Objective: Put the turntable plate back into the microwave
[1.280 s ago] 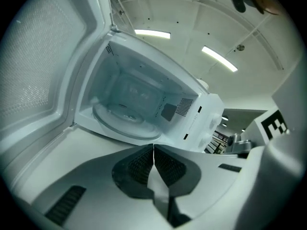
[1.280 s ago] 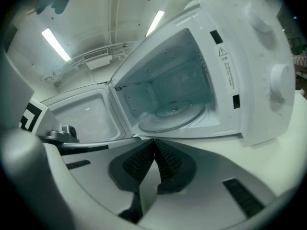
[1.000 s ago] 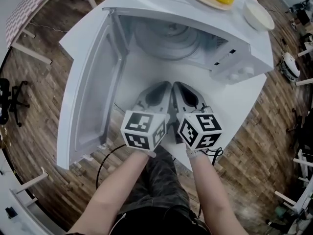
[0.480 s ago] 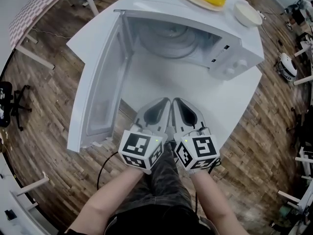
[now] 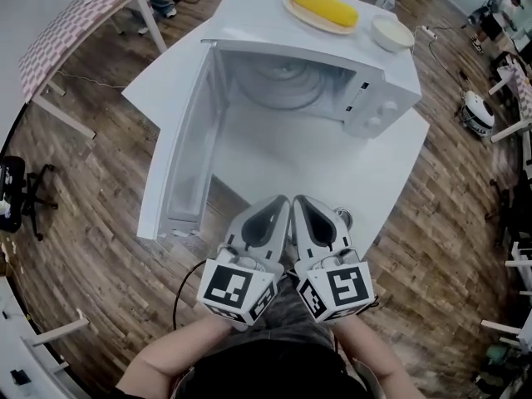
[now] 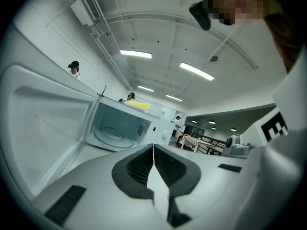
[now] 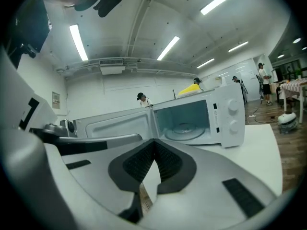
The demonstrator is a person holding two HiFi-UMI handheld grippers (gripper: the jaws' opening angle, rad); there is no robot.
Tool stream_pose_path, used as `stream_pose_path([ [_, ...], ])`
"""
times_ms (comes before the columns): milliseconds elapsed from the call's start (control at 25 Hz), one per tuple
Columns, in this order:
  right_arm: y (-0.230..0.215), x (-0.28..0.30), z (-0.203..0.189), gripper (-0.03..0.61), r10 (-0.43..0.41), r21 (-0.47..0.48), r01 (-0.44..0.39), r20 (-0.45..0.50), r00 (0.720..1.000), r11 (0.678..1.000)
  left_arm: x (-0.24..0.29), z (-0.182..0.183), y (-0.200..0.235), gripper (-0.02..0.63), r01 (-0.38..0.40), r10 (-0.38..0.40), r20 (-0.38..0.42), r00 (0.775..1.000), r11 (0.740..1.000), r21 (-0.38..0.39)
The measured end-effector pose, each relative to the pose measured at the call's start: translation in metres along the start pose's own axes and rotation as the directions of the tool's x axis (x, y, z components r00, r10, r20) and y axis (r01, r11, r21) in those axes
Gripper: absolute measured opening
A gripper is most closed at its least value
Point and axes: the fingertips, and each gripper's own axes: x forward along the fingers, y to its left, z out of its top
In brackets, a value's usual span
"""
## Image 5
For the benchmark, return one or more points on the white metal frame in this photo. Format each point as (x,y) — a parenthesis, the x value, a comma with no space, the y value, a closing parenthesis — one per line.
(519,263)

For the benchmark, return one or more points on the yellow corn cob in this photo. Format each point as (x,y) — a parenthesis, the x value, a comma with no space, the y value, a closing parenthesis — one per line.
(324,4)

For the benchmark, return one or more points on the teal box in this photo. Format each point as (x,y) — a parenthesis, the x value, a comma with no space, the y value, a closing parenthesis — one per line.
(496,353)

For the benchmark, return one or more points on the small white power strip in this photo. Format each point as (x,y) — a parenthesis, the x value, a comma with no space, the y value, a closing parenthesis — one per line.
(428,32)

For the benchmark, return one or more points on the white microwave oven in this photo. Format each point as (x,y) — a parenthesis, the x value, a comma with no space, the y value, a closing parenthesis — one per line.
(374,110)

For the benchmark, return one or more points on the person's black shirt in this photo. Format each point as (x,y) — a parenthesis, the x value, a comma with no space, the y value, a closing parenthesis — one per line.
(270,372)

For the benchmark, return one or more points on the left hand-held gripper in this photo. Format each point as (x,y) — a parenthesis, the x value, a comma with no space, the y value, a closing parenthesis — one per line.
(232,289)

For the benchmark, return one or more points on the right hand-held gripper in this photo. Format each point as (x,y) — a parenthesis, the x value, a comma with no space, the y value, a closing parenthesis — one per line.
(341,289)

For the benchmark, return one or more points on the white dome-shaped device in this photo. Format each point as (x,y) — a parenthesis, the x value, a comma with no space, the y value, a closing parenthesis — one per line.
(480,112)

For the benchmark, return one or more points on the person's right forearm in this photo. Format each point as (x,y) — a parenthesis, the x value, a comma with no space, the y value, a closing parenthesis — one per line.
(374,356)

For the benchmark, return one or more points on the person's left forearm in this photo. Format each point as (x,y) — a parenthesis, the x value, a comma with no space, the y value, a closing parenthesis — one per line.
(166,356)

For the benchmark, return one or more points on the black office chair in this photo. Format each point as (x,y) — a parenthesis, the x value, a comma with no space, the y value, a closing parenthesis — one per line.
(515,206)
(10,193)

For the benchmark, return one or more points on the checkered table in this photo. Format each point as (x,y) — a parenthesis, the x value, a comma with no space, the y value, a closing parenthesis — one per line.
(525,94)
(66,31)

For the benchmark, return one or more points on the beige oval plate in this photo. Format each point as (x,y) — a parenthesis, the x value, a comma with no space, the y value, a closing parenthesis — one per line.
(303,19)

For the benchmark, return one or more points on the large white table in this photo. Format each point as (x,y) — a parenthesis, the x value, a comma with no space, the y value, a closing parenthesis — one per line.
(291,160)

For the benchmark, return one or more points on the white bowl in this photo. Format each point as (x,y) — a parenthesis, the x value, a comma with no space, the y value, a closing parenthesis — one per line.
(392,33)

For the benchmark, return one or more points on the small black box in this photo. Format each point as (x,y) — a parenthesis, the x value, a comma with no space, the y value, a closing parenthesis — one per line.
(19,376)

